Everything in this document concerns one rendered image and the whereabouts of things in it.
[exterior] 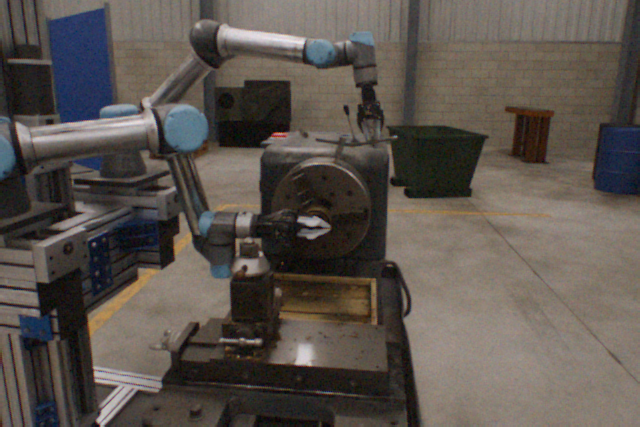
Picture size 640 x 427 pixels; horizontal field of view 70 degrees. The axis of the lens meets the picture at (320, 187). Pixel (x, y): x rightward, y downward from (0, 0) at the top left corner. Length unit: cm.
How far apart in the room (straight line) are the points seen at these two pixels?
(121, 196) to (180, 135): 55
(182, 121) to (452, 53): 1056
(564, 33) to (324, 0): 555
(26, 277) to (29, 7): 80
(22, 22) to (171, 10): 1077
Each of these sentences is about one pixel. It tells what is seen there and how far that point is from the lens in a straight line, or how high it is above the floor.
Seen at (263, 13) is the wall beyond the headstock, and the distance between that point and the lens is 1168.
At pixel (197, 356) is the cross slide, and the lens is 97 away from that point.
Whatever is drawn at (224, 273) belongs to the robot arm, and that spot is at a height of 95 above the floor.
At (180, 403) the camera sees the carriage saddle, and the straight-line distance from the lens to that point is 95.
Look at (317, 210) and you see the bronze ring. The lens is 131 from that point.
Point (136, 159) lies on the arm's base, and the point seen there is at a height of 122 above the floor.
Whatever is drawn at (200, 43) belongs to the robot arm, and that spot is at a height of 159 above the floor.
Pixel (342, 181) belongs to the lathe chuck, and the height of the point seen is 118.
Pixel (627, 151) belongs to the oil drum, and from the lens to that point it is 745.
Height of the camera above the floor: 148
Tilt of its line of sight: 13 degrees down
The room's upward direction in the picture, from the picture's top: 1 degrees clockwise
